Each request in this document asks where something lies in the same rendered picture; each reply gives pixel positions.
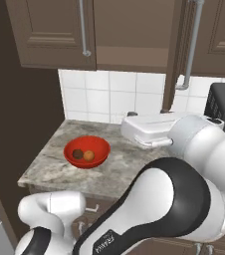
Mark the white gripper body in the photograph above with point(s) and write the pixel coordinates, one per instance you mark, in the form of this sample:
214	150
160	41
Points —
147	127

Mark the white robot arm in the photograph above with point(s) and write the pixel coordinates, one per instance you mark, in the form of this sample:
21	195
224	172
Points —
171	202

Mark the red bowl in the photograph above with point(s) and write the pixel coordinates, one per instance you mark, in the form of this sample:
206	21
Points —
96	146

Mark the orange tangerine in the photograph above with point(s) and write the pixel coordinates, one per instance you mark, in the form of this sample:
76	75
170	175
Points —
89	155

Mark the dark red-brown apple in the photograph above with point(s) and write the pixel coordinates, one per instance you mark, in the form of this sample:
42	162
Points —
77	154

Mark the brown cabinet door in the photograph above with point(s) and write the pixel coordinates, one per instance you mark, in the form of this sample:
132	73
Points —
173	50
48	30
220	36

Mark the brown wall cabinet carcass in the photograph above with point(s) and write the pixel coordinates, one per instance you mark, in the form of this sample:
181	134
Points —
131	30

